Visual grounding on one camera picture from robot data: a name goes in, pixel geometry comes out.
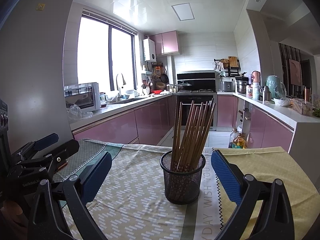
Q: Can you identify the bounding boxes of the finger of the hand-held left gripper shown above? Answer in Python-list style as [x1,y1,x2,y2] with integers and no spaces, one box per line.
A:
[11,133,59,160]
[17,139,80,178]

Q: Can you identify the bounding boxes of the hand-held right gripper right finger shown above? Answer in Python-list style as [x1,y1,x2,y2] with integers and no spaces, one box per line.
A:
[211,150,295,240]

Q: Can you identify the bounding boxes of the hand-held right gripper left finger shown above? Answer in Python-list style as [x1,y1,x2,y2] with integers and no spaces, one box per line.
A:
[28,151,113,240]

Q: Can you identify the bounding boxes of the black mesh utensil holder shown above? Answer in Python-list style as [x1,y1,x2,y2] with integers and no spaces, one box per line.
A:
[160,150,206,205]

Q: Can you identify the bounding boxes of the bunch of wooden chopsticks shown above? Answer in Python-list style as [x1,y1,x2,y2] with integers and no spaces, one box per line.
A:
[170,99,216,195]

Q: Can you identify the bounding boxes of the yellow cooking oil bottle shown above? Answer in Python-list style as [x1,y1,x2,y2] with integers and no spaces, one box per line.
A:
[233,133,247,149]

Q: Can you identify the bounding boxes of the clear plastic bag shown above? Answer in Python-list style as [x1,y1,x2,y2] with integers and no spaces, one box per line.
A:
[67,104,94,121]

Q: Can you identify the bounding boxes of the clear plastic bottle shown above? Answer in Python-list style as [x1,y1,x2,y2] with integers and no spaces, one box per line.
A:
[228,129,239,149]

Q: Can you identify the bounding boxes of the patchwork patterned tablecloth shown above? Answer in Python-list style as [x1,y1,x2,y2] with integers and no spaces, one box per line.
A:
[52,138,320,240]

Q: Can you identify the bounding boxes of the pink kitchen base cabinets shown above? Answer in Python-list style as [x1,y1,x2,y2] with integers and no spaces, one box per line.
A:
[217,95,295,153]
[72,94,177,147]

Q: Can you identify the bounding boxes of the silver microwave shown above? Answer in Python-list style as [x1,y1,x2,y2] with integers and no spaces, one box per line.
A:
[64,82,101,113]

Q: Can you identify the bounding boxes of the grey refrigerator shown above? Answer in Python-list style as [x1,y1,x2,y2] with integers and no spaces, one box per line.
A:
[0,0,78,155]

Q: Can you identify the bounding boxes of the built-in black oven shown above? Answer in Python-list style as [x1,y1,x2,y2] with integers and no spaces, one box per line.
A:
[177,93,218,131]

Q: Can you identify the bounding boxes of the white kitchen countertop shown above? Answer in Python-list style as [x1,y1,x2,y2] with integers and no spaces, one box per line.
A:
[67,91,320,153]

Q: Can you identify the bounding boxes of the sink faucet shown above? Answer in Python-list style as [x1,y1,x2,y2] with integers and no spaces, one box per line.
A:
[116,73,126,91]

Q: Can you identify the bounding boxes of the stainless steel pot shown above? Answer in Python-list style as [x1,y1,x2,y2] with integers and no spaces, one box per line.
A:
[236,78,249,94]

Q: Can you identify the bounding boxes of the silver rice cooker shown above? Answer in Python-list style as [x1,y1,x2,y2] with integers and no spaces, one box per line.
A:
[220,77,236,92]

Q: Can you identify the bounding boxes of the steel thermos bottle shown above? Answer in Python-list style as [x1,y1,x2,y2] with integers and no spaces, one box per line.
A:
[261,86,272,102]

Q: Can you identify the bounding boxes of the black lidded wok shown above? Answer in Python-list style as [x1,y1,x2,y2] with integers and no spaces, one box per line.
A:
[177,80,193,92]

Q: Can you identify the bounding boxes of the kitchen window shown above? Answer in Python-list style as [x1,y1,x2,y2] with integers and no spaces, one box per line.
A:
[77,14,138,92]

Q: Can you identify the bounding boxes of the black range hood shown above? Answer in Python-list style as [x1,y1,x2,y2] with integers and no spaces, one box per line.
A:
[177,70,217,91]

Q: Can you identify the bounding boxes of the green appliance under plastic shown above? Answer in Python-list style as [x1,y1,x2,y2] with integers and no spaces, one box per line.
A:
[266,75,287,99]

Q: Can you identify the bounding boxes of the clear plastic food container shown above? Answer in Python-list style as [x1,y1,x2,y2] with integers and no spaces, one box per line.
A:
[291,99,314,114]

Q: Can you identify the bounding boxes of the white water heater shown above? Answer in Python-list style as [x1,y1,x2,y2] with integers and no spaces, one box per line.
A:
[143,38,157,62]

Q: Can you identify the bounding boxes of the ceiling light panel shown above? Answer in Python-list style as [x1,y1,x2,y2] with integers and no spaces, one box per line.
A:
[171,3,195,21]

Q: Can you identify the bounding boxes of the black wall rack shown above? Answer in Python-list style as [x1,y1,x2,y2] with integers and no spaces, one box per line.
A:
[214,56,241,77]

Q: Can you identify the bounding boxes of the framed wall picture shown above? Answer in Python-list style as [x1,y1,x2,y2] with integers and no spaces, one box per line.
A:
[289,59,302,86]

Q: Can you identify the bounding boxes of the pink wall cabinet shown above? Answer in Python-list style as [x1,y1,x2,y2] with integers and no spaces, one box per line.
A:
[149,31,179,56]

